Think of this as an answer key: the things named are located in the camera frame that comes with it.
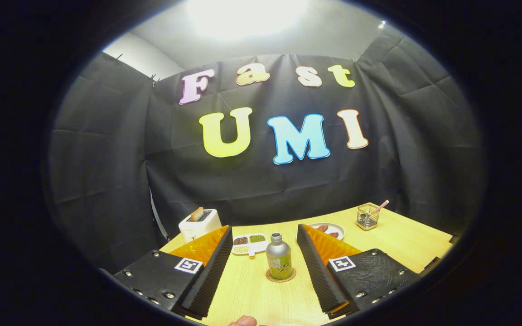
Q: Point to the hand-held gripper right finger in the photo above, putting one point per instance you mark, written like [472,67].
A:
[320,276]

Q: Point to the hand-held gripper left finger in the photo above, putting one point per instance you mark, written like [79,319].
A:
[209,276]

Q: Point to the round cork coaster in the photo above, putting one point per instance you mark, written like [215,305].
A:
[292,275]

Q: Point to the silver green juice bottle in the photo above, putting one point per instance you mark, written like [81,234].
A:
[279,256]

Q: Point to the white toaster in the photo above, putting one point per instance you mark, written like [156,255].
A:
[197,228]

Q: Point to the white oval plate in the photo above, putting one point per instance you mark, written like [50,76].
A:
[340,228]

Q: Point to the white divided bean dish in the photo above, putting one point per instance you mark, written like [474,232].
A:
[263,246]

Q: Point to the toast slice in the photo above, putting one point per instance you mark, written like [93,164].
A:
[196,213]

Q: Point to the light wooden table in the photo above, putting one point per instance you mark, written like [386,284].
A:
[397,240]

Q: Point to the pink stick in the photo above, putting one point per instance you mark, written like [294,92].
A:
[382,206]

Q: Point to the black backdrop cloth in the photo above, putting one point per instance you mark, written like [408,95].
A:
[107,149]

